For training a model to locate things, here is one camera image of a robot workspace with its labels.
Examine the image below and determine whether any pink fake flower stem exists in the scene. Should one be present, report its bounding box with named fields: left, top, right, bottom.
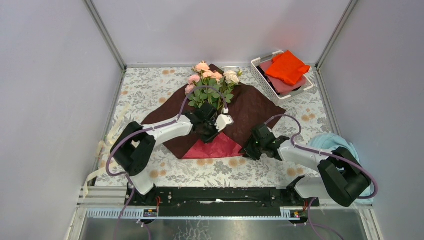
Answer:
left=185, top=61, right=228, bottom=111

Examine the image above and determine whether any white fake rose stem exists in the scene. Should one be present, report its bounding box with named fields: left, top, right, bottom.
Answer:
left=222, top=69, right=243, bottom=103

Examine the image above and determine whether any pink cloth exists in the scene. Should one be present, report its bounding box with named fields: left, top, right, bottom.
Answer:
left=258, top=60, right=307, bottom=95

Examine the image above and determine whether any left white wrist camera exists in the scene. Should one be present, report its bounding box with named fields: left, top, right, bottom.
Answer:
left=214, top=114, right=234, bottom=132

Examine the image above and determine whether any aluminium frame rail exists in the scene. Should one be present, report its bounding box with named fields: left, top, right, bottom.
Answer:
left=74, top=187, right=374, bottom=220

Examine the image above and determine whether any white plastic basket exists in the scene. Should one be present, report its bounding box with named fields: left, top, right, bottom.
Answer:
left=250, top=50, right=314, bottom=106

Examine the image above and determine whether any orange cloth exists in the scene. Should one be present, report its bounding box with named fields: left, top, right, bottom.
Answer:
left=265, top=50, right=311, bottom=86

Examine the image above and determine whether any cream ribbon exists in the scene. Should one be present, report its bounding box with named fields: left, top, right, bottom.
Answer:
left=82, top=102, right=130, bottom=199

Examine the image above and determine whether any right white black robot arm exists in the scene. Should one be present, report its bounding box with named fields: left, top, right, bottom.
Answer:
left=240, top=123, right=372, bottom=207

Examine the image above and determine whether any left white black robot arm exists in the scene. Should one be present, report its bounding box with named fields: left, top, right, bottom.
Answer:
left=110, top=103, right=219, bottom=206

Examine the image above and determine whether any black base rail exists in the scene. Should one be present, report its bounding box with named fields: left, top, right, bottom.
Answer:
left=124, top=186, right=320, bottom=218

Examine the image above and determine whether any dark red wrapping paper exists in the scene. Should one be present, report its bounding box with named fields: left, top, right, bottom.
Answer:
left=141, top=76, right=286, bottom=159

